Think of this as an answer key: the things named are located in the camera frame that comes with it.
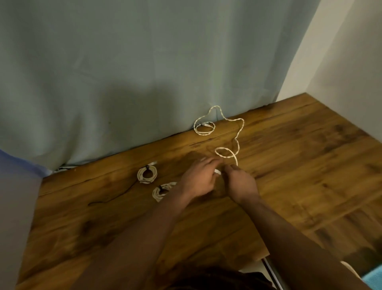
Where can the person's right hand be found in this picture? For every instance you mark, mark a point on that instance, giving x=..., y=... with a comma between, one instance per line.
x=241, y=186

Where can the person's left hand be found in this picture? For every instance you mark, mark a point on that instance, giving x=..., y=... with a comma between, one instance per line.
x=197, y=180

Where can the person's left fingers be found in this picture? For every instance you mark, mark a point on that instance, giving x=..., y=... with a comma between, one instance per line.
x=212, y=163

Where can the person's right fingers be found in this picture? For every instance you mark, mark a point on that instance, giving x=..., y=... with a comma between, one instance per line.
x=230, y=171

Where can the person's right forearm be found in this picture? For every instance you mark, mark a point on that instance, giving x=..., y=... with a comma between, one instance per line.
x=292, y=245

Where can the person's left forearm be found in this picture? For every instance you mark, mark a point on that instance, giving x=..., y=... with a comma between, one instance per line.
x=140, y=239

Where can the pale blue-grey curtain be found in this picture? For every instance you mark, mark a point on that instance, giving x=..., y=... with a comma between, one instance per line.
x=134, y=74

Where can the teal cloth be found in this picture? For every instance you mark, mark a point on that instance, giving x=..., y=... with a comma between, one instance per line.
x=373, y=280

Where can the purple-blue fabric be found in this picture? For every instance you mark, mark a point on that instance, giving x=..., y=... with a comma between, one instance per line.
x=18, y=162

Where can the metal table frame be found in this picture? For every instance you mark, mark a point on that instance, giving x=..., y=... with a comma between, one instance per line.
x=273, y=275

